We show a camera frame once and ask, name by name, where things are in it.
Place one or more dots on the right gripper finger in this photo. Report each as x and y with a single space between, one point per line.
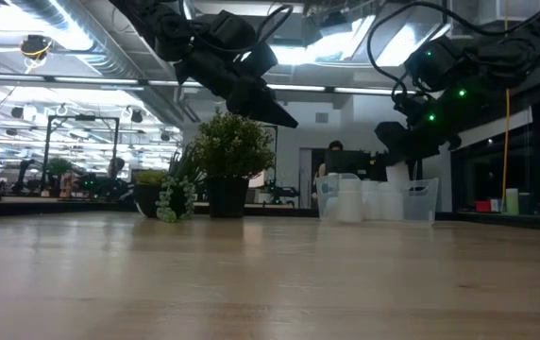
402 141

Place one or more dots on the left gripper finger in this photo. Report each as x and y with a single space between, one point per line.
265 108

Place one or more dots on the black background robot arm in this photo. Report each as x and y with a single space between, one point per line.
281 192
97 184

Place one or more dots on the clear plastic basket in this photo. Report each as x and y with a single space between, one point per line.
421 208

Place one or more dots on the bushy green plant, black pot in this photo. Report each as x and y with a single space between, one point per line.
232 151

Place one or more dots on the black computer monitor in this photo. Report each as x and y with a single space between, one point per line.
348 163

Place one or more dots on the person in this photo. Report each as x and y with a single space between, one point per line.
335 145
116 166

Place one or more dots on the small red box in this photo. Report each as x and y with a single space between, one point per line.
482 207

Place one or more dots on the small white box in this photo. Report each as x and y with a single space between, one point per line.
494 205

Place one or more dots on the light green cup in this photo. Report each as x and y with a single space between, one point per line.
512 203

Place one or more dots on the dark green container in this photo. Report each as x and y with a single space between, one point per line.
526 204

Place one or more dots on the succulent plants in dark bowl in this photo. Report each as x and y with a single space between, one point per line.
149 198

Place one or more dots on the black round ceiling fixture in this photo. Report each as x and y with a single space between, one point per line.
34 47

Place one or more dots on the small green background plant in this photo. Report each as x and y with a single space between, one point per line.
58 166

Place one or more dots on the grey wall vent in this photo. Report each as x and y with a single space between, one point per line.
322 118

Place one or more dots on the black frame bar with lights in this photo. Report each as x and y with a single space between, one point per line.
95 80

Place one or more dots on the black metal station frame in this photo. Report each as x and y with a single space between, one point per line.
81 117

